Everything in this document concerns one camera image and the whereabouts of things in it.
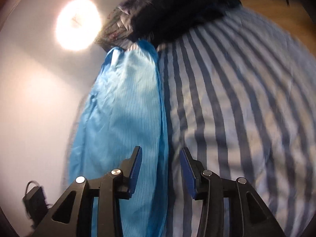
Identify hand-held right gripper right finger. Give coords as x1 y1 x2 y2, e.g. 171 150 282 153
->
179 147 287 237

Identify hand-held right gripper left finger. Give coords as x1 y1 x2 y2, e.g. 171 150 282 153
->
32 146 143 237

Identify light blue jacket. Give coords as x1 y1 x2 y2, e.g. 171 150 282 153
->
68 39 171 237

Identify ring light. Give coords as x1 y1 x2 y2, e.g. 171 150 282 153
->
55 0 102 51

